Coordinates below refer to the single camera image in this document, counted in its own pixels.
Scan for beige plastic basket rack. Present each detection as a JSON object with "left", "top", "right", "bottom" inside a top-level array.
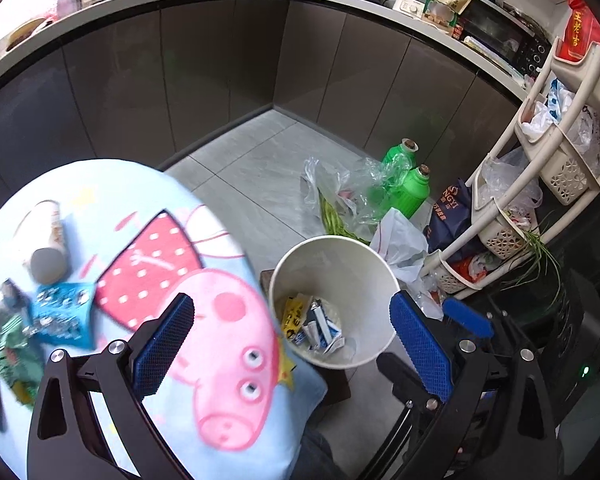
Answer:
[{"left": 422, "top": 42, "right": 600, "bottom": 297}]

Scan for teal snack wrapper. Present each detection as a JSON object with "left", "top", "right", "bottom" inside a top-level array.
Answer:
[{"left": 30, "top": 282, "right": 97, "bottom": 349}]

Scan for green chives bunch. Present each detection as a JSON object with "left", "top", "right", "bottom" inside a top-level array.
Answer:
[{"left": 502, "top": 229, "right": 564, "bottom": 302}]

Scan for navy shopping bag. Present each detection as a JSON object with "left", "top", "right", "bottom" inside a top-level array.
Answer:
[{"left": 425, "top": 178, "right": 477, "bottom": 254}]

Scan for person's right jeans leg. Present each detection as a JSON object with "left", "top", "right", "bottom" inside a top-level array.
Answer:
[{"left": 290, "top": 430, "right": 352, "bottom": 480}]

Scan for black appliance green light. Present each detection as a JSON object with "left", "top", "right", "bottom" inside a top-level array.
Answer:
[{"left": 545, "top": 267, "right": 600, "bottom": 402}]

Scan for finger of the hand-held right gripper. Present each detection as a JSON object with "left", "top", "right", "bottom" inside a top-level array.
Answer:
[
  {"left": 376, "top": 352, "right": 438, "bottom": 413},
  {"left": 442, "top": 297, "right": 496, "bottom": 340}
]

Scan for white printed paper cup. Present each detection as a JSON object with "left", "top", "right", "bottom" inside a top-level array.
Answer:
[{"left": 17, "top": 200, "right": 69, "bottom": 284}]

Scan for green plastic bottle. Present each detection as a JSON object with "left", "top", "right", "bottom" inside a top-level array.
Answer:
[
  {"left": 380, "top": 138, "right": 420, "bottom": 202},
  {"left": 387, "top": 165, "right": 431, "bottom": 219}
]

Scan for white plastic bag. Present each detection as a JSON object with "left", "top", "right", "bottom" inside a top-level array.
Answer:
[{"left": 370, "top": 207, "right": 429, "bottom": 282}]

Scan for green beans bunch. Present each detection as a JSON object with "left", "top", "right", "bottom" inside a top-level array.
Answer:
[{"left": 318, "top": 191, "right": 372, "bottom": 244}]

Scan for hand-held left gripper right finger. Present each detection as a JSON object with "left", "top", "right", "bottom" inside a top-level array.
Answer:
[{"left": 387, "top": 291, "right": 561, "bottom": 480}]

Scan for yellow brown bowl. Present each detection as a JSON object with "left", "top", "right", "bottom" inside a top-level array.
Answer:
[{"left": 7, "top": 17, "right": 48, "bottom": 49}]

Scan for silver foil wrapper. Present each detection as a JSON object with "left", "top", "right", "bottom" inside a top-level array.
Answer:
[{"left": 0, "top": 279, "right": 32, "bottom": 332}]

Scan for black microwave oven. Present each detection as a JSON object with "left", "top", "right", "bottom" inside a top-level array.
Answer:
[{"left": 455, "top": 0, "right": 552, "bottom": 79}]

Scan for clear plastic bag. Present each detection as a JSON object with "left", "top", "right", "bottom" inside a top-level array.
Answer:
[{"left": 302, "top": 156, "right": 412, "bottom": 232}]

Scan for yellow wrapper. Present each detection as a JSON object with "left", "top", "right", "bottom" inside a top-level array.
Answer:
[{"left": 281, "top": 297, "right": 312, "bottom": 344}]

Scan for red gift bag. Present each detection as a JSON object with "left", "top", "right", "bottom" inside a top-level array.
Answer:
[{"left": 559, "top": 0, "right": 600, "bottom": 64}]

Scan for white paper bucket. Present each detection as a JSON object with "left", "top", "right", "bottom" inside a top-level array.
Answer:
[{"left": 269, "top": 235, "right": 401, "bottom": 370}]

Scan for beige snack bag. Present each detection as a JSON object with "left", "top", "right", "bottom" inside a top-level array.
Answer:
[{"left": 422, "top": 0, "right": 474, "bottom": 36}]

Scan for red green noodle packet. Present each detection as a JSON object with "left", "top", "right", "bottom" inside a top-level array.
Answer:
[{"left": 0, "top": 317, "right": 47, "bottom": 409}]

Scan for blue cartoon printed tablecloth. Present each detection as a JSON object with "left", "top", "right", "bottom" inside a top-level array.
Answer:
[{"left": 0, "top": 159, "right": 329, "bottom": 480}]

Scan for grey kitchen counter cabinets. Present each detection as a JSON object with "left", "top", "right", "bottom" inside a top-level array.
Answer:
[{"left": 0, "top": 0, "right": 548, "bottom": 196}]

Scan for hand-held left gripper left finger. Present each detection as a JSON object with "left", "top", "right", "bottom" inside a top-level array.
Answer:
[{"left": 27, "top": 292, "right": 196, "bottom": 480}]

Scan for blue white milk carton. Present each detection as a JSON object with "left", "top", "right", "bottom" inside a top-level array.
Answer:
[{"left": 302, "top": 299, "right": 349, "bottom": 356}]

